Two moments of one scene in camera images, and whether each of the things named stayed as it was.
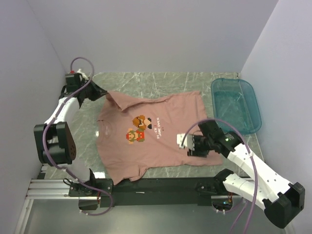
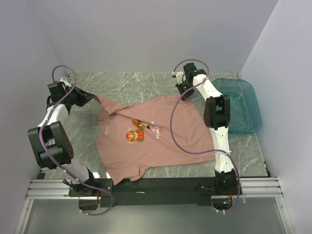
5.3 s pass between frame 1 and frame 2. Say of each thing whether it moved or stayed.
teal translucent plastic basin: stayed
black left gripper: moved
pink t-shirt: moved
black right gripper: moved
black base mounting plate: stayed
